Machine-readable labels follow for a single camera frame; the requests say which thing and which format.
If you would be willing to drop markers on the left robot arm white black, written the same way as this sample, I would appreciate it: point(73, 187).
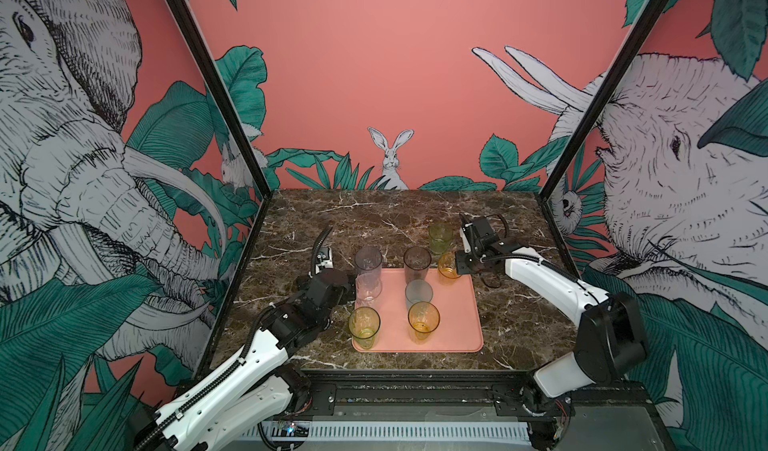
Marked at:
point(256, 383)

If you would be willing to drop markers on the tall yellow glass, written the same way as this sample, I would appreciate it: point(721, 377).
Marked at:
point(423, 318)

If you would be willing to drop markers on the light green glass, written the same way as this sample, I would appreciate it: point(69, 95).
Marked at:
point(364, 325)
point(441, 237)

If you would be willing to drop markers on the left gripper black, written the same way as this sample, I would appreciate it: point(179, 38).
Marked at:
point(349, 292)

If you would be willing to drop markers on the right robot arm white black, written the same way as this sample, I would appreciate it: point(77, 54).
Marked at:
point(611, 337)

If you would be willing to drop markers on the clear short glass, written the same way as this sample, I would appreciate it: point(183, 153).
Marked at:
point(365, 295)

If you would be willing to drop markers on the orange yellow glass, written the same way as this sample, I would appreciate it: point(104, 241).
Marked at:
point(447, 268)

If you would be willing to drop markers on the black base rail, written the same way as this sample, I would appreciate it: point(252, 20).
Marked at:
point(330, 390)

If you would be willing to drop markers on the black frame post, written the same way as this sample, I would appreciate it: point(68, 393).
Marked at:
point(649, 14)
point(193, 37)

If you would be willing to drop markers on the left black frame post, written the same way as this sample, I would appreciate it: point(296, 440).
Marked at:
point(193, 37)

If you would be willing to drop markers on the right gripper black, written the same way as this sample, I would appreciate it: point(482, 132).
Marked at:
point(460, 255)

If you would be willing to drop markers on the clear bluish tall glass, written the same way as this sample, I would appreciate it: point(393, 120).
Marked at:
point(368, 262)

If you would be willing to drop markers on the pink square tray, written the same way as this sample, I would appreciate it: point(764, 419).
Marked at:
point(459, 330)

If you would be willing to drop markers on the dark brown glass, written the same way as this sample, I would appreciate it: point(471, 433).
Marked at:
point(417, 261)

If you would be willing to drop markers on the right black frame post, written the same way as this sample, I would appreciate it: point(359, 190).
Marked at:
point(649, 14)

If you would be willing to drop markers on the white perforated strip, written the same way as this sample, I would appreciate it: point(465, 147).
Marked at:
point(389, 431)

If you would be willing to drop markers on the frosted teal glass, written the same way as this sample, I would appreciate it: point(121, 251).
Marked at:
point(418, 291)

